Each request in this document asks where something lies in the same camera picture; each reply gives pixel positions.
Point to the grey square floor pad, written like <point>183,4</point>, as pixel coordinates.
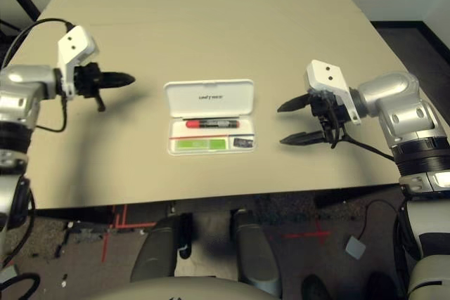
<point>355,247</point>

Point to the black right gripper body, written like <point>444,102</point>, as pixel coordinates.
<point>328,114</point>

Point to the grey robot right leg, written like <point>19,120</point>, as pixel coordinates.
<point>253,254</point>

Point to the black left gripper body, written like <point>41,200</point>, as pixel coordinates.
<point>88,80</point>

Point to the grey robot left leg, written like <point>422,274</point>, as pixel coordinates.
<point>158,251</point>

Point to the black shoe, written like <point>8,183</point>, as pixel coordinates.
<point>383,286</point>
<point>316,287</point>

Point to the white plastic pencil case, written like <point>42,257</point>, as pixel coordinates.
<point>228,103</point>

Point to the grey robot leg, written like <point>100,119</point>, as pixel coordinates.
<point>253,254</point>
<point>158,251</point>

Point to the small grey pencil sharpener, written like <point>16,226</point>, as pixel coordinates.
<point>242,142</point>

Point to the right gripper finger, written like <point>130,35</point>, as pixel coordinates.
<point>295,105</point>
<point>302,138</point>

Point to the beige robot torso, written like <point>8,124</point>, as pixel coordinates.
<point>183,291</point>

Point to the red black whiteboard marker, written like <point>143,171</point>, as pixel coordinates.
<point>211,124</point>

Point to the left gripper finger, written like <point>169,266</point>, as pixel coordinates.
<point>116,76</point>
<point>116,83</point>

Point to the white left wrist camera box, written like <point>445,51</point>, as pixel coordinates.
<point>75,45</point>

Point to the green white eraser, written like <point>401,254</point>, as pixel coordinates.
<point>200,144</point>

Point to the black tripod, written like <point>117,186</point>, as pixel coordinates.
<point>8,27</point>

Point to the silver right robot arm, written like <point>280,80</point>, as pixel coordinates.
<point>393,92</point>

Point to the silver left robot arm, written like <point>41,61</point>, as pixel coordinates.
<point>24,78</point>

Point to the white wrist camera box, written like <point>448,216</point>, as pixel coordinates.
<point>75,45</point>
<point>323,75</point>

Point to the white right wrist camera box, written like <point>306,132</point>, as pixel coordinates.
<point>323,75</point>

